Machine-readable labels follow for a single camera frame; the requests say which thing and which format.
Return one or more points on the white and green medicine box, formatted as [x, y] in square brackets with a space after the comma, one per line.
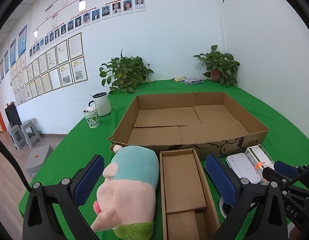
[259, 155]

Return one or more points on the wall of framed certificates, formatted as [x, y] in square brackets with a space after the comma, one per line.
[64, 50]

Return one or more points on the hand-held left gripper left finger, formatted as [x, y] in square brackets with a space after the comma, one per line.
[90, 177]

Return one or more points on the white electric kettle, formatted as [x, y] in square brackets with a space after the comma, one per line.
[102, 105]

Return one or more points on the row of portrait photos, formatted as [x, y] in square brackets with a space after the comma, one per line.
[117, 6]

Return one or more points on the black cabinet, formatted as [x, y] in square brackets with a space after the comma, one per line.
[12, 115]

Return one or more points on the white wall chart cards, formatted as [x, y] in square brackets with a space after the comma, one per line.
[82, 5]

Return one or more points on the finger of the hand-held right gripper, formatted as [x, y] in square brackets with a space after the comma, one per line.
[272, 175]
[284, 168]

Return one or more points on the narrow cardboard box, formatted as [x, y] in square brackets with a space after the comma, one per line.
[182, 180]

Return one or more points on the large shallow cardboard box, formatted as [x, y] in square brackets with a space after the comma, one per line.
[169, 120]

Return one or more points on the blue wall notice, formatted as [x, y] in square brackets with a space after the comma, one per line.
[2, 69]
[13, 52]
[6, 62]
[22, 41]

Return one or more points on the patterned tissue pack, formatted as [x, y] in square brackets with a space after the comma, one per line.
[192, 81]

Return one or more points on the white plastic device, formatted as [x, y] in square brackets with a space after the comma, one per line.
[242, 167]

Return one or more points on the leaf-print white cup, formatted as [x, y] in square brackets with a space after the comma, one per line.
[92, 120]

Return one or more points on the yellow packet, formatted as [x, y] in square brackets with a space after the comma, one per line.
[179, 78]

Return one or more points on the white handheld fan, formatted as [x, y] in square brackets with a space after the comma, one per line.
[223, 211]

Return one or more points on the pink and teal plush toy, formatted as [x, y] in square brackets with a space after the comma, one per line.
[127, 192]

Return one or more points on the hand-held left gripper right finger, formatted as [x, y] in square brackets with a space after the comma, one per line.
[220, 177]

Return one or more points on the large leafy potted plant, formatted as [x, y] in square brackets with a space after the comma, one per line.
[124, 72]

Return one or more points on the plant in terracotta pot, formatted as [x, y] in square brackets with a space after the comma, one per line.
[219, 62]

